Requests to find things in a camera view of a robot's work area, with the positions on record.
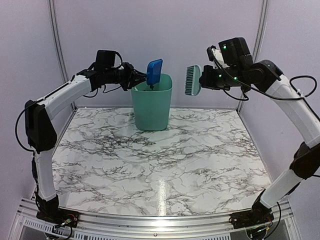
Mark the aluminium corner post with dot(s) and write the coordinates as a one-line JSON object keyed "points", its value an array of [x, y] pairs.
{"points": [[57, 41], [261, 29]]}

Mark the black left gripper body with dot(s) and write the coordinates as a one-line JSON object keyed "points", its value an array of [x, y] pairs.
{"points": [[124, 77]]}

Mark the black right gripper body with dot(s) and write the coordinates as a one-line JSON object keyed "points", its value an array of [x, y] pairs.
{"points": [[224, 81]]}

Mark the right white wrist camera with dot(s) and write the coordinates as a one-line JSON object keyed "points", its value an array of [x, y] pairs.
{"points": [[212, 53]]}

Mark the aluminium front frame rail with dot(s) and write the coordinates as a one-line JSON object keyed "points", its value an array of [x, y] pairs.
{"points": [[103, 226]]}

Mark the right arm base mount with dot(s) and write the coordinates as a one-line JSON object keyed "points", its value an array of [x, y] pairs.
{"points": [[249, 218]]}

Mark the right aluminium corner post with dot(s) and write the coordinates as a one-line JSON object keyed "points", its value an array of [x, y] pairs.
{"points": [[261, 29]]}

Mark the light green hand brush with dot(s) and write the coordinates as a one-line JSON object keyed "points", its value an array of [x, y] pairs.
{"points": [[192, 84]]}

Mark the green plastic waste bin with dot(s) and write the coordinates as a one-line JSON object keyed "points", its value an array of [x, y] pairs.
{"points": [[151, 106]]}

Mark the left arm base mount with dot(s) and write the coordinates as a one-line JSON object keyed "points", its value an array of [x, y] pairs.
{"points": [[60, 216]]}

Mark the blue plastic dustpan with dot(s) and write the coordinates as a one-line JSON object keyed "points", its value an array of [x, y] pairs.
{"points": [[154, 72]]}

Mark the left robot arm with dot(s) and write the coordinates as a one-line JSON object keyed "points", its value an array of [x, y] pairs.
{"points": [[41, 132]]}

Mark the left aluminium corner post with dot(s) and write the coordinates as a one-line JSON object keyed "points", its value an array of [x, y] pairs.
{"points": [[57, 41]]}

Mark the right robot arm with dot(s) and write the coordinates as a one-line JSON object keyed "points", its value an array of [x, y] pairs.
{"points": [[267, 79]]}

